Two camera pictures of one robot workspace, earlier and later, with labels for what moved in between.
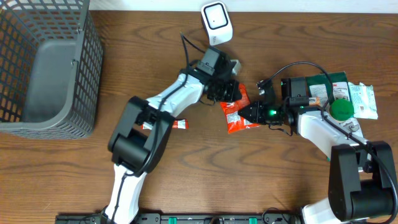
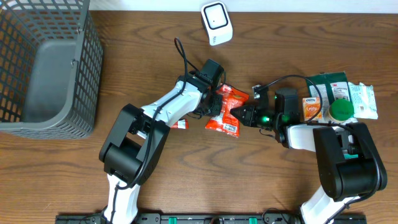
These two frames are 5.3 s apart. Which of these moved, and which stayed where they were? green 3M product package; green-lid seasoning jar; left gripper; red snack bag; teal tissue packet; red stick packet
Moved: red snack bag; left gripper
Stayed: green-lid seasoning jar; green 3M product package; red stick packet; teal tissue packet
